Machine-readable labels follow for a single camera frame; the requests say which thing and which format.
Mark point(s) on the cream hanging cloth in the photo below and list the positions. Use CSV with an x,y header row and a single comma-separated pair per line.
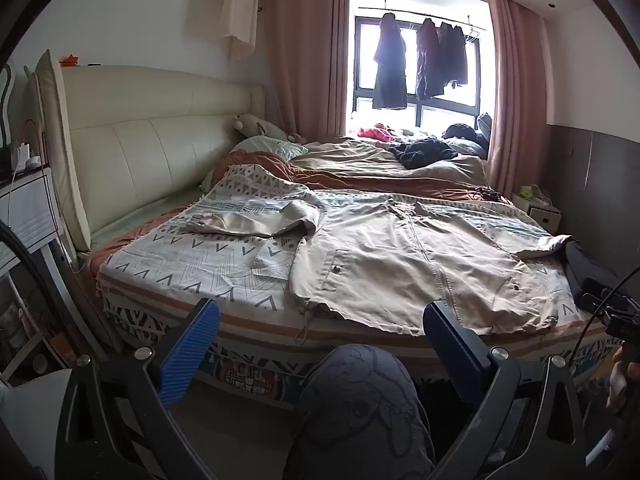
x,y
240,10

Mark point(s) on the light green bed sheet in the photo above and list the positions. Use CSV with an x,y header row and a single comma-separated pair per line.
x,y
145,212

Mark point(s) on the black clothes pile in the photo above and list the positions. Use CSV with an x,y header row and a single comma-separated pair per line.
x,y
425,154

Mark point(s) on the black hanging jacket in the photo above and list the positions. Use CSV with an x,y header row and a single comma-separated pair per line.
x,y
455,55

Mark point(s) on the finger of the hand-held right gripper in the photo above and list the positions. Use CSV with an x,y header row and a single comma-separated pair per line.
x,y
587,265

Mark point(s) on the dark hanging coat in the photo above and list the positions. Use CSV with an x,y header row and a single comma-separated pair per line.
x,y
390,70

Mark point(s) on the thin clothes rail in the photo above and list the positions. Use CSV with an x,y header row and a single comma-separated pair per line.
x,y
367,9

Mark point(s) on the orange toy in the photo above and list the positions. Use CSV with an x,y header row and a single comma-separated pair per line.
x,y
70,60

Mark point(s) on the person's right hand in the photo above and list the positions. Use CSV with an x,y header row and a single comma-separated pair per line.
x,y
631,367

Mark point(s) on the white charger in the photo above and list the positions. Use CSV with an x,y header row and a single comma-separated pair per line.
x,y
26,155

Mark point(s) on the brown and beige duvet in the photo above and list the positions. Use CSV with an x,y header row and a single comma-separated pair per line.
x,y
350,157

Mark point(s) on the white nightstand with drawer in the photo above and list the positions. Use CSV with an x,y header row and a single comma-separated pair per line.
x,y
30,205

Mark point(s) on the dark cushion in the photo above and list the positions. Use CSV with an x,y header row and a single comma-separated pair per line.
x,y
465,135

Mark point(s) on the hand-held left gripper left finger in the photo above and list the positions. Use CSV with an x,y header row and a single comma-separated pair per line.
x,y
190,350

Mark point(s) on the beige jacket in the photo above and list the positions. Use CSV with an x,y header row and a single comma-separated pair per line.
x,y
400,260

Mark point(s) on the dark red hanging garment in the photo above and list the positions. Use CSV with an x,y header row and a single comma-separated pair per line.
x,y
427,60

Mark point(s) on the white geometric patterned blanket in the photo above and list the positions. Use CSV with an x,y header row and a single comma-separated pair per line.
x,y
200,260

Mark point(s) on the person's leg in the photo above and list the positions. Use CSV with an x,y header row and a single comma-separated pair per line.
x,y
360,410

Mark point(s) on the light green pillow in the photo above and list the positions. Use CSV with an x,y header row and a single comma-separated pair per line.
x,y
272,147

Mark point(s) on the grey plush toy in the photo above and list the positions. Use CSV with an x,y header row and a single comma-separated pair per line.
x,y
255,124

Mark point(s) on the small white nightstand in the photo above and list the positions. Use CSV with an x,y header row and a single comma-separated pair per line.
x,y
542,215

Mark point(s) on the cream leather headboard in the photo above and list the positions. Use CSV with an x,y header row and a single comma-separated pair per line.
x,y
150,150

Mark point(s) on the pink clothes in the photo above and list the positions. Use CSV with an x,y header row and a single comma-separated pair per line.
x,y
375,132

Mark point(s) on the small green object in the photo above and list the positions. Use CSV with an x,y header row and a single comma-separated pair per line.
x,y
526,192

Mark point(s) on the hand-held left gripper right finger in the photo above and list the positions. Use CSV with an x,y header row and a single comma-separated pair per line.
x,y
452,352

